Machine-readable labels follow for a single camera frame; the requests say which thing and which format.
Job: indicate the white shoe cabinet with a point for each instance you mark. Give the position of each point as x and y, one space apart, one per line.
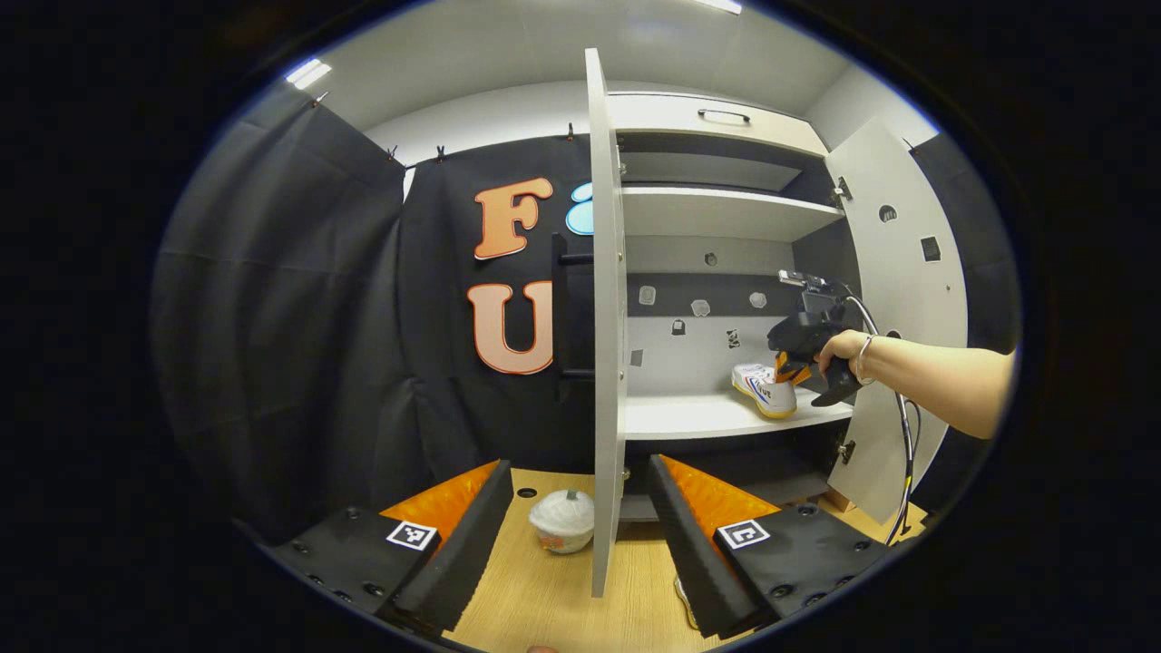
717 213

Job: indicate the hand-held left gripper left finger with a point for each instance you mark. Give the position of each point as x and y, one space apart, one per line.
472 544

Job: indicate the white canvas shoe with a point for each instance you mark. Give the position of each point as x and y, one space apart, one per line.
685 599
762 390

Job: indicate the ceiling light panel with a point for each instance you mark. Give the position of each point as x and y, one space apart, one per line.
721 5
308 73

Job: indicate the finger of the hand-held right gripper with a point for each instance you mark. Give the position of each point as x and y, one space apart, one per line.
792 369

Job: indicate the black backdrop cloth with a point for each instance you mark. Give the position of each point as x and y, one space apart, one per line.
272 317
989 272

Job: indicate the white shoe cabinet door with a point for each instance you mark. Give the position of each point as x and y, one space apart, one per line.
907 272
606 317

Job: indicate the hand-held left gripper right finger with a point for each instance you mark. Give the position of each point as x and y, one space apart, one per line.
689 553

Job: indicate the white lidded paper bowl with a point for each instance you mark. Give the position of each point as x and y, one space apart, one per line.
562 521

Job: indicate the white cabinet drawer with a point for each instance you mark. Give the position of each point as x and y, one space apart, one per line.
662 116

